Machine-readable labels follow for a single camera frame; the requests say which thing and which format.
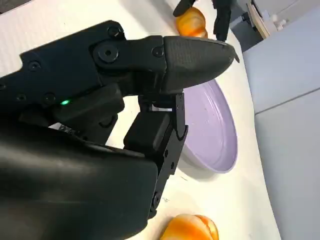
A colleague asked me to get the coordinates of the lilac plate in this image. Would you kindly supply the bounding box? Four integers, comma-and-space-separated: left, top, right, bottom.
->
179, 79, 238, 175

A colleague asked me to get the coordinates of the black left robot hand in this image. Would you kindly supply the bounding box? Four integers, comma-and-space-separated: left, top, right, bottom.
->
173, 0, 235, 42

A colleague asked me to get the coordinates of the orange and white bread roll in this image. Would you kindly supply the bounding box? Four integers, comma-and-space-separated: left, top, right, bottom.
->
174, 6, 209, 40
159, 213, 220, 240

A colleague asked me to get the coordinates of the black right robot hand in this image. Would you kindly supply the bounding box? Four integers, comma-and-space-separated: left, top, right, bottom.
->
0, 20, 240, 240

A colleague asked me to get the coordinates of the beige wooden board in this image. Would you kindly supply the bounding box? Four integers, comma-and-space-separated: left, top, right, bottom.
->
246, 0, 272, 40

